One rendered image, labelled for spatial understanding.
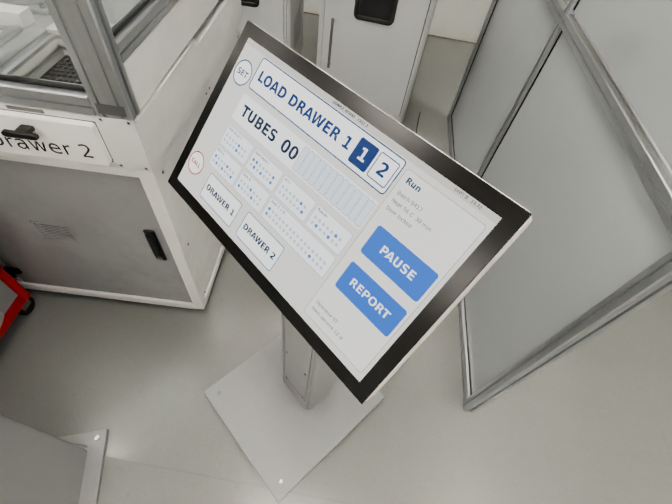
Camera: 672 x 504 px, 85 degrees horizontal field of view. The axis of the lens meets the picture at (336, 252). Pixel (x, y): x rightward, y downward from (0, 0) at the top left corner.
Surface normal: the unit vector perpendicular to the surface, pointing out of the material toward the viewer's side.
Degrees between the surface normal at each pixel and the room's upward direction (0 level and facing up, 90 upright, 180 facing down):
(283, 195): 50
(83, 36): 90
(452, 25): 90
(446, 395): 0
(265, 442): 3
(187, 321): 0
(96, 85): 90
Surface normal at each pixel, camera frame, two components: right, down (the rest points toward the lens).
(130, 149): -0.08, 0.79
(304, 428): 0.07, -0.57
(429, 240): -0.50, -0.01
